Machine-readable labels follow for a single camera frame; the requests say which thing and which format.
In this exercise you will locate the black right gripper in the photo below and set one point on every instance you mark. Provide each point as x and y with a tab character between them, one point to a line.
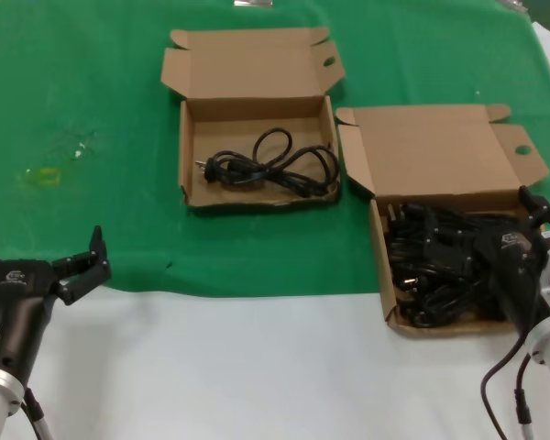
513	275

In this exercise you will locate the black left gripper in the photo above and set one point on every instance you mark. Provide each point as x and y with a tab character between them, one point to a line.
23	295

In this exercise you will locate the cardboard box with torn rim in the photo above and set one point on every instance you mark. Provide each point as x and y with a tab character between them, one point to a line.
252	59

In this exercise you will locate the white scrap bits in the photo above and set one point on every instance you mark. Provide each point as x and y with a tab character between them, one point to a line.
78	153

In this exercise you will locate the green table cloth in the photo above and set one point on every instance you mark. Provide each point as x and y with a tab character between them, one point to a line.
96	69

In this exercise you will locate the grey metal object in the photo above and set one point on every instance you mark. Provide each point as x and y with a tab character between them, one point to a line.
515	4

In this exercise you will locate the silver metal object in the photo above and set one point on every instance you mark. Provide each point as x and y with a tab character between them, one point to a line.
253	3

